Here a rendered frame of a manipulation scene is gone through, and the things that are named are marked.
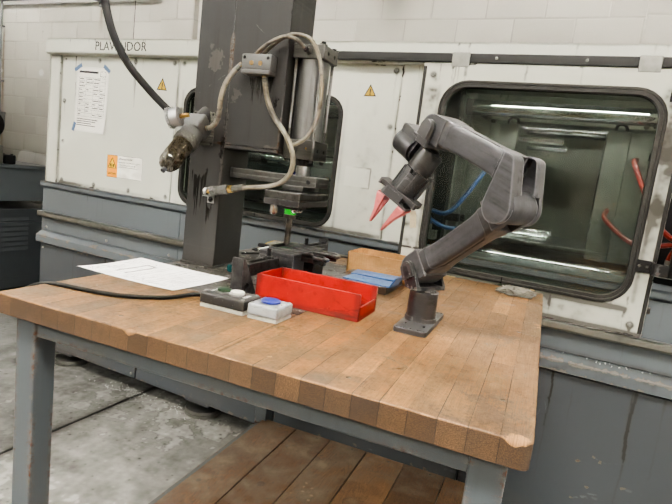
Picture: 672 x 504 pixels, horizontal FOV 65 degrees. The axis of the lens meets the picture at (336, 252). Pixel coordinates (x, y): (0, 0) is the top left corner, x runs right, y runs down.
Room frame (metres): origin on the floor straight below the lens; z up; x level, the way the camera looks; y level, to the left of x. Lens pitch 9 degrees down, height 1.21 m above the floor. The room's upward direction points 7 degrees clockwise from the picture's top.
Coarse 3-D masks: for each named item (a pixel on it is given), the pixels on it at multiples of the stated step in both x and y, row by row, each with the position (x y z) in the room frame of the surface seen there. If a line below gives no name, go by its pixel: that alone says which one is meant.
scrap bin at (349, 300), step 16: (272, 272) 1.21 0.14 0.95; (288, 272) 1.25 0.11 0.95; (304, 272) 1.24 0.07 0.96; (256, 288) 1.15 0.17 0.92; (272, 288) 1.14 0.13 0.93; (288, 288) 1.13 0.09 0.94; (304, 288) 1.11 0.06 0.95; (320, 288) 1.10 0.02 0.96; (336, 288) 1.21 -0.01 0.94; (352, 288) 1.19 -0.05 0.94; (368, 288) 1.18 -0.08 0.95; (304, 304) 1.11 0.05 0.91; (320, 304) 1.10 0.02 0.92; (336, 304) 1.08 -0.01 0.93; (352, 304) 1.07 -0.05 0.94; (368, 304) 1.12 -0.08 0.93; (352, 320) 1.07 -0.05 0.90
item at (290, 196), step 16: (304, 160) 1.39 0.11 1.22; (240, 176) 1.43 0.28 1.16; (256, 176) 1.42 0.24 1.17; (272, 176) 1.40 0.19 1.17; (304, 176) 1.37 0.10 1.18; (272, 192) 1.32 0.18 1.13; (288, 192) 1.31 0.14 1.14; (304, 192) 1.37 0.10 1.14; (272, 208) 1.35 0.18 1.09; (288, 208) 1.38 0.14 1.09; (304, 208) 1.41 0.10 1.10
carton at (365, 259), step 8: (360, 248) 1.69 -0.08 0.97; (352, 256) 1.59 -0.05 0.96; (360, 256) 1.58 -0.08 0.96; (368, 256) 1.57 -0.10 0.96; (376, 256) 1.56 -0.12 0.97; (384, 256) 1.67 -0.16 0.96; (392, 256) 1.66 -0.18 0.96; (400, 256) 1.65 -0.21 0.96; (352, 264) 1.59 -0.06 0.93; (360, 264) 1.58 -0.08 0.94; (368, 264) 1.57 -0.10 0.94; (376, 264) 1.56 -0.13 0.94; (384, 264) 1.55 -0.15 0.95; (392, 264) 1.54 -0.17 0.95; (400, 264) 1.53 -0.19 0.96; (384, 272) 1.55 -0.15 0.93; (392, 272) 1.54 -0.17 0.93; (400, 272) 1.53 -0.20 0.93
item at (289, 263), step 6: (282, 258) 1.31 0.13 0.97; (288, 258) 1.31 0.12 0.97; (300, 258) 1.34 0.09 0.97; (282, 264) 1.31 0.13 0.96; (288, 264) 1.31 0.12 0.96; (294, 264) 1.31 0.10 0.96; (300, 264) 1.34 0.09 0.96; (306, 264) 1.44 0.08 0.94; (312, 264) 1.43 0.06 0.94; (306, 270) 1.43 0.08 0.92; (312, 270) 1.43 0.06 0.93; (318, 270) 1.46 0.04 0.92
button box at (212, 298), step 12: (72, 288) 1.05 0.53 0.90; (84, 288) 1.04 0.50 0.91; (216, 288) 1.09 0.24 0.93; (204, 300) 1.04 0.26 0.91; (216, 300) 1.03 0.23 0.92; (228, 300) 1.02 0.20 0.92; (240, 300) 1.02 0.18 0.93; (252, 300) 1.04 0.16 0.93; (228, 312) 1.02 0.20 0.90; (240, 312) 1.02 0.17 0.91
